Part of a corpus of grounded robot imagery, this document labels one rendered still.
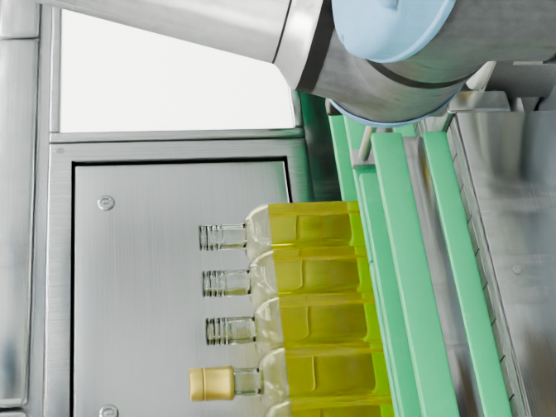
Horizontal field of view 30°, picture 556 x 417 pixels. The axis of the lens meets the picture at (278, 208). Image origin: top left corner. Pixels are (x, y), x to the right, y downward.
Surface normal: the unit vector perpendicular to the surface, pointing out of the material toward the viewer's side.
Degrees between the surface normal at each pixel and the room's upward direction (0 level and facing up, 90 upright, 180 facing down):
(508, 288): 90
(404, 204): 90
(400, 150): 90
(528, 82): 90
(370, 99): 70
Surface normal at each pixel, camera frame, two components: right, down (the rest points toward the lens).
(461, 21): 0.10, 0.69
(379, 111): -0.22, 0.96
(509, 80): 0.10, 0.84
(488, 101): 0.10, -0.54
